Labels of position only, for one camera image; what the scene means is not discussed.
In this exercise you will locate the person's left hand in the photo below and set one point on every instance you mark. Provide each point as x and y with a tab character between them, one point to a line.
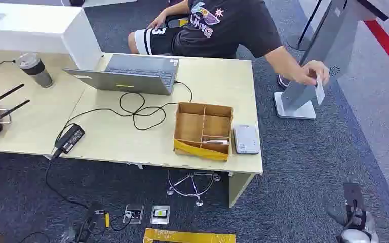
307	74

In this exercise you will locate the grey display stand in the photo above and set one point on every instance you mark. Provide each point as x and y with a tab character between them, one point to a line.
322	50

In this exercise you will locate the coffee cup with lid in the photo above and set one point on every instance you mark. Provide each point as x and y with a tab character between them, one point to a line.
36	71

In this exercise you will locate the person's right hand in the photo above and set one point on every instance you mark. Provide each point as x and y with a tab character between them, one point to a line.
157	22

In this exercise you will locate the person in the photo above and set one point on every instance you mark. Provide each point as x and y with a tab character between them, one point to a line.
221	30

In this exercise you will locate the floor socket with plug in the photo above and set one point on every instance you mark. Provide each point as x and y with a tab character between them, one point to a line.
133	214

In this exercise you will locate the grey laptop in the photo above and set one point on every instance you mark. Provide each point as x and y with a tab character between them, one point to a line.
137	75

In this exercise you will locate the white cabinet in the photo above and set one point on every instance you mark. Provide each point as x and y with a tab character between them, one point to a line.
36	30

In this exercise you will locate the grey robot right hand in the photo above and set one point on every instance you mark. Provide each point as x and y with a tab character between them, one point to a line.
354	204

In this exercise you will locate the yellow floor tape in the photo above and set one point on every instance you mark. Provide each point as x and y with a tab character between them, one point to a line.
187	236

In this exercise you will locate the card in wooden box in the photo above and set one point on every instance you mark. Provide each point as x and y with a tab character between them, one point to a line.
215	142

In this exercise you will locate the black stanchion pole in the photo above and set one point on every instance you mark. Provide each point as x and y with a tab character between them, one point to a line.
303	35

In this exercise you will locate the white card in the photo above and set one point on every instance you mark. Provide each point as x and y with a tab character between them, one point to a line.
320	91

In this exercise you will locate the chrome stool base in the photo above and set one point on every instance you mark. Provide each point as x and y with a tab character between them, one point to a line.
191	189

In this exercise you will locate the wooden divided card box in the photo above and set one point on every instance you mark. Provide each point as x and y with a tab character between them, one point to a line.
203	130

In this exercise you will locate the white card reader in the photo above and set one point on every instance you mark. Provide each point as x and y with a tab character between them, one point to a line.
246	139

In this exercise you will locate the black power strip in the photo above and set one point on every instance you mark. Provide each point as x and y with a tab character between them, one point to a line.
88	223

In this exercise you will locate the desk leg panel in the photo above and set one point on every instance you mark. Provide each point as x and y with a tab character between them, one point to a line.
239	187

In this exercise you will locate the floor socket with yellow label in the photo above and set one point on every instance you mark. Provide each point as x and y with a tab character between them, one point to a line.
160	214

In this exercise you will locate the black power adapter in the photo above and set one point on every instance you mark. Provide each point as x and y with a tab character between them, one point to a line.
69	139

